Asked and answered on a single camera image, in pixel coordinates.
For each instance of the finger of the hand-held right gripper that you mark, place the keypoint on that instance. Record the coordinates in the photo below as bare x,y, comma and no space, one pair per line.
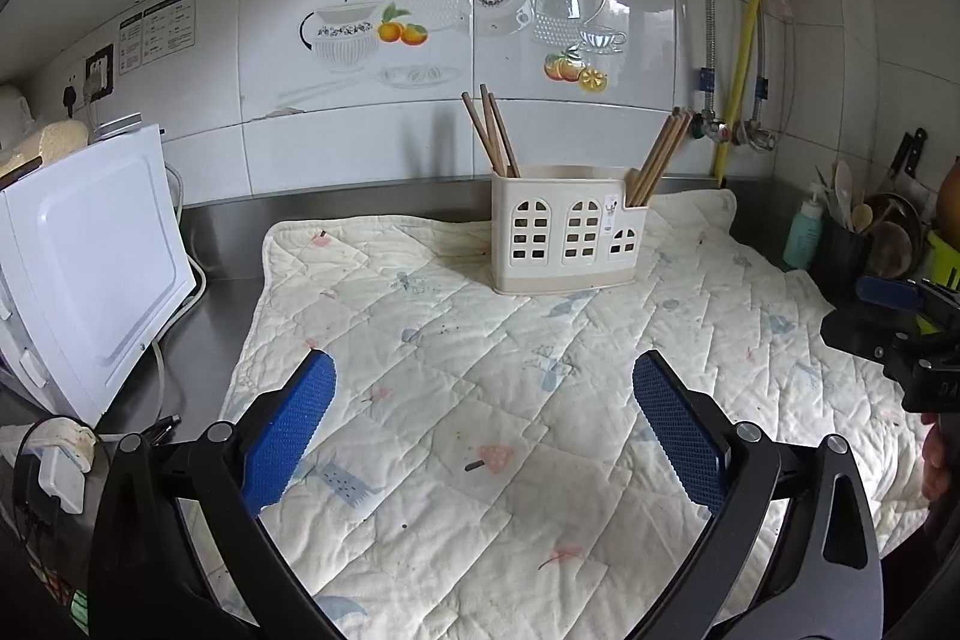
862,329
889,293

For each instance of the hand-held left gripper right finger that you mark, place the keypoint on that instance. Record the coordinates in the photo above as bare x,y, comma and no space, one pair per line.
679,430

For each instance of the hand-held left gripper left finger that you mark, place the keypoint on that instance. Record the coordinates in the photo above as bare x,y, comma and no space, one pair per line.
289,430

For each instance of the cream plastic utensil holder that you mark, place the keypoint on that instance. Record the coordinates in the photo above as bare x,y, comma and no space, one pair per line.
555,272

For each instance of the person's right hand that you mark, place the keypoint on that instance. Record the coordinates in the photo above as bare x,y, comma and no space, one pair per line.
936,460

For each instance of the black utensil container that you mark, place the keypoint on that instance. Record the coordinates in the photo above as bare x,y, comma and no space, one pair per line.
844,257

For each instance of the dark round wok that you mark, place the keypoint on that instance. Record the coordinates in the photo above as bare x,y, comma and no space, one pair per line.
896,235

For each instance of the green plastic rack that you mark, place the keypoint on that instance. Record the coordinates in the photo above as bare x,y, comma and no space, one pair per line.
941,265

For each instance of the teal plastic bottle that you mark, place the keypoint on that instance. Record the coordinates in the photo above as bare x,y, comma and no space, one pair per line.
802,231

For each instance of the wooden spoon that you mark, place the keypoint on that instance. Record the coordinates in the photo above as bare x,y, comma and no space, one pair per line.
844,190

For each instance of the brown gourd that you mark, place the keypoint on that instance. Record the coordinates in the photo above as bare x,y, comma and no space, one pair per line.
951,194

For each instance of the white quilted printed mat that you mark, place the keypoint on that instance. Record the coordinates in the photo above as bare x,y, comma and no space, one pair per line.
450,385

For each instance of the metal pipe valves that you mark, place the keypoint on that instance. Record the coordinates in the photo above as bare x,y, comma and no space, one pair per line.
739,132

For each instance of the white microwave oven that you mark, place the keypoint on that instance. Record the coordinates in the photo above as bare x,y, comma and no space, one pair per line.
97,265

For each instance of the yellow gas pipe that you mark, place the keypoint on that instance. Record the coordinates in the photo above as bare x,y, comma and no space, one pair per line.
746,48

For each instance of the beige cloth bundle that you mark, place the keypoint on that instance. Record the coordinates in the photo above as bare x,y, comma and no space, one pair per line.
49,141

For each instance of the wall power socket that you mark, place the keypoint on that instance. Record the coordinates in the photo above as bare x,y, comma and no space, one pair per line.
99,72

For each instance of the wall instruction label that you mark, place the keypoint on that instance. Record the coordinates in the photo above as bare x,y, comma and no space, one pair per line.
157,29

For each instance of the teaware and fruit wall decal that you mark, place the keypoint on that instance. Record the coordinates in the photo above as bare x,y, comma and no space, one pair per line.
487,10

